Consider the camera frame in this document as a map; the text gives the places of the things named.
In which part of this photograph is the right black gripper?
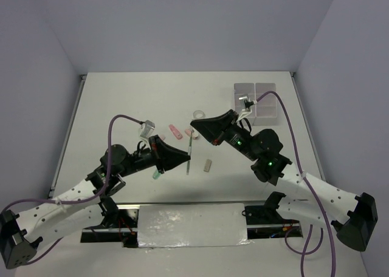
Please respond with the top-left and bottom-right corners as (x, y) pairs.
(190, 109), (259, 161)

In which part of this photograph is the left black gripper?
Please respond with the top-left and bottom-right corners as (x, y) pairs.
(118, 135), (190, 177)

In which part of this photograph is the green pen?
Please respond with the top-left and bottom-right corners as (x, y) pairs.
(186, 137), (193, 176)

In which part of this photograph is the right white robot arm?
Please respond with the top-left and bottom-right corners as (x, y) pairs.
(190, 110), (378, 252)

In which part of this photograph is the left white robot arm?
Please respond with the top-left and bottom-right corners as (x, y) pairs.
(1, 135), (190, 269)

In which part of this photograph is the pink stapler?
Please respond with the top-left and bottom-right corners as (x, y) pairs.
(185, 128), (199, 140)

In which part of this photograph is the clear tape roll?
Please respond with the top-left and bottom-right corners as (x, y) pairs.
(193, 110), (206, 120)

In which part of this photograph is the pink correction tape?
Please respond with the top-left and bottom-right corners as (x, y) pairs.
(168, 124), (183, 140)

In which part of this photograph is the green correction tape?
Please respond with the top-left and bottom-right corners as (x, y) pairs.
(152, 169), (162, 180)

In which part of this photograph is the grey white eraser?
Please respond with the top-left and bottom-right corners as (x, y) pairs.
(203, 159), (212, 173)

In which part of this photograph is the right white organizer box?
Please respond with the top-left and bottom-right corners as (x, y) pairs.
(253, 83), (277, 126)

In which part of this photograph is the silver foil cover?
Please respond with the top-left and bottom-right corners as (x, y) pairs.
(137, 203), (249, 248)

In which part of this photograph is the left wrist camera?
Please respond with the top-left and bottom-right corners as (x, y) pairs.
(139, 120), (155, 140)

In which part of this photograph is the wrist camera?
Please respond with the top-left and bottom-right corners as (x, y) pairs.
(139, 120), (155, 140)
(238, 95), (256, 121)

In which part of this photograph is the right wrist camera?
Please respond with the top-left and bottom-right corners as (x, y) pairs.
(238, 95), (256, 121)

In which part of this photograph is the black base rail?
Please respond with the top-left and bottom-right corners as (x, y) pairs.
(80, 202), (303, 248)

